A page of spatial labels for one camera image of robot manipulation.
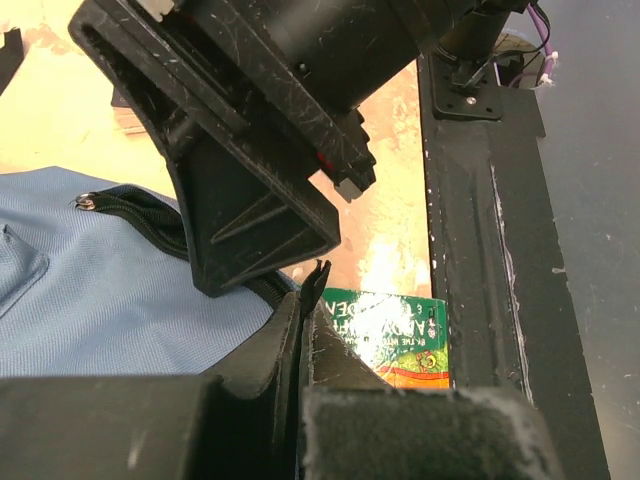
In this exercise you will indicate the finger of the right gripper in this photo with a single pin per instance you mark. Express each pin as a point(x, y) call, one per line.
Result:
point(248, 211)

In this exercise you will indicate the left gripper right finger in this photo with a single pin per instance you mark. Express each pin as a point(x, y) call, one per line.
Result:
point(355, 426)

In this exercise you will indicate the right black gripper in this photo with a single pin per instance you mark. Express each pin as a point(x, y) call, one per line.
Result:
point(261, 78)

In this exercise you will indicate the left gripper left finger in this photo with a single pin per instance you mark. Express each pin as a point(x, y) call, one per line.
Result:
point(236, 420)

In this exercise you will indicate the dark two cities book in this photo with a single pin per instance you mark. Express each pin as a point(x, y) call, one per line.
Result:
point(125, 118)

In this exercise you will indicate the blue student backpack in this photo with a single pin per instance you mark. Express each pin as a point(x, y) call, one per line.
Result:
point(95, 281)

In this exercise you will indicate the green treehouse book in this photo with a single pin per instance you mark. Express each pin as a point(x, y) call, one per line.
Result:
point(403, 339)

